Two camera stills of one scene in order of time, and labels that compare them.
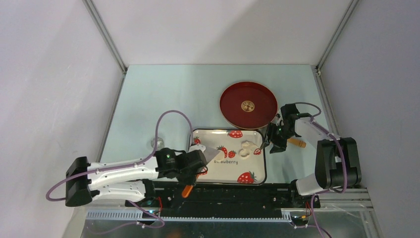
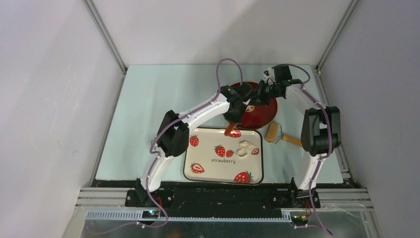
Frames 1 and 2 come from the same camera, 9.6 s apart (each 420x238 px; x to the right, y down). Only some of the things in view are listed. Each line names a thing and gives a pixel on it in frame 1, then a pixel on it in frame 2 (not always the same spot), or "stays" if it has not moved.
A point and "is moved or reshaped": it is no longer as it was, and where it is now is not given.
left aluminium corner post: (105, 34) stays
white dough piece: (246, 147) stays
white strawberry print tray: (240, 160) stays
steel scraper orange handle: (187, 189) is moved or reshaped
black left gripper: (188, 181) to (235, 119)
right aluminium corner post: (336, 35) stays
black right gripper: (279, 146) to (260, 96)
